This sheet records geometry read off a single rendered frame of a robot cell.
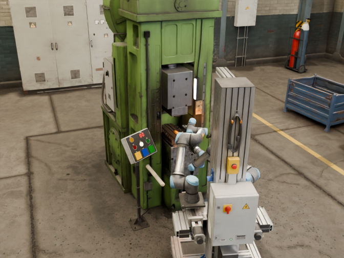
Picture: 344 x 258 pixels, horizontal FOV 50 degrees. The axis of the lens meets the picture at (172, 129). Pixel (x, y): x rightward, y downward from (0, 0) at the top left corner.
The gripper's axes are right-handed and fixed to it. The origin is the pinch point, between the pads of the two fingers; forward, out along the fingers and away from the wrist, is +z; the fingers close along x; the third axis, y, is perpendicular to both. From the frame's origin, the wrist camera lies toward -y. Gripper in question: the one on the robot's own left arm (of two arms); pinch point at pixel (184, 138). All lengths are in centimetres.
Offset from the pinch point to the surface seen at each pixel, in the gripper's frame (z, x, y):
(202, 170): 68, 41, 12
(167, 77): -58, -18, -43
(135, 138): -15, -60, -1
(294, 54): 273, 591, -381
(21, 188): 155, -178, -71
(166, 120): 27, 3, -49
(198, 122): 5.1, 30.1, -22.3
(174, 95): -40, -9, -31
